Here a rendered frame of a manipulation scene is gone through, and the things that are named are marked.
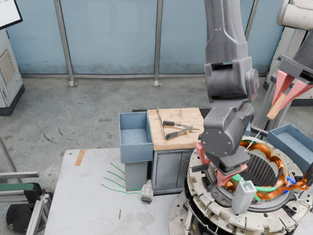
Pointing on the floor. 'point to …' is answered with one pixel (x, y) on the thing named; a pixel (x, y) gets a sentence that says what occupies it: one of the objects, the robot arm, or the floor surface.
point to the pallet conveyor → (26, 197)
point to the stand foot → (23, 216)
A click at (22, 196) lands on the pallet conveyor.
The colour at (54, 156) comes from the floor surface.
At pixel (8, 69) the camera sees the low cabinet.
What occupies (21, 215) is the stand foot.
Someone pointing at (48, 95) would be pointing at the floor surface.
